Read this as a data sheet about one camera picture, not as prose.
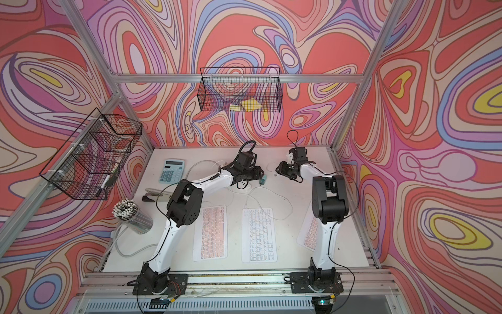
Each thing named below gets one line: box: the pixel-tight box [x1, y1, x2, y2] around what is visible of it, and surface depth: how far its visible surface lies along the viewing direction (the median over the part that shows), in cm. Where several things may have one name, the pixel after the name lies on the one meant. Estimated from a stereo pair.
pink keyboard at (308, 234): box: [296, 200, 321, 252], surface depth 88 cm
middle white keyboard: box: [241, 207, 278, 263], surface depth 86 cm
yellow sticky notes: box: [229, 98, 263, 112], surface depth 91 cm
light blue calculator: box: [158, 159, 185, 184], surface depth 107 cm
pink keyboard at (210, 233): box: [192, 204, 229, 262], surface depth 86 cm
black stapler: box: [141, 191, 163, 203], surface depth 98 cm
